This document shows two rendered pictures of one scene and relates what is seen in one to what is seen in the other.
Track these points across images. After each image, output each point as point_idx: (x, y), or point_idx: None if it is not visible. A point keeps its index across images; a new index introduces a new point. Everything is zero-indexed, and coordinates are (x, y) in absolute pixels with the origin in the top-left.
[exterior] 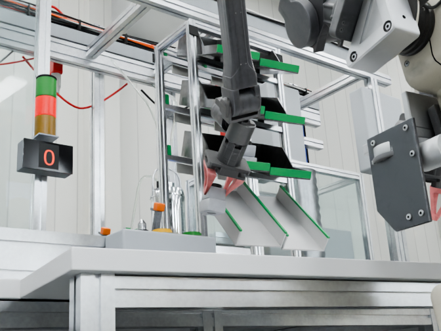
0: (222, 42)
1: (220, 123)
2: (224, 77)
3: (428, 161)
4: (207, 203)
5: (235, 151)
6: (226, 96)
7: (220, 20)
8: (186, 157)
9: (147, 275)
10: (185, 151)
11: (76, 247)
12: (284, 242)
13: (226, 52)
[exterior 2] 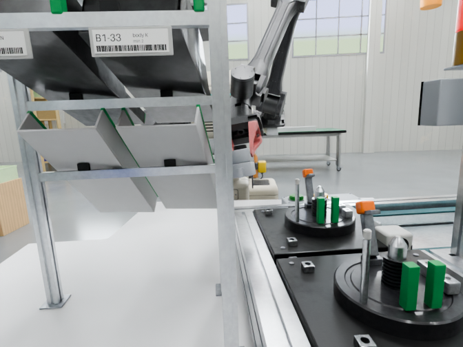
0: (273, 50)
1: (251, 93)
2: (268, 74)
3: None
4: (254, 167)
5: None
6: (264, 86)
7: (279, 40)
8: (187, 45)
9: None
10: (185, 30)
11: (371, 197)
12: (156, 203)
13: (271, 60)
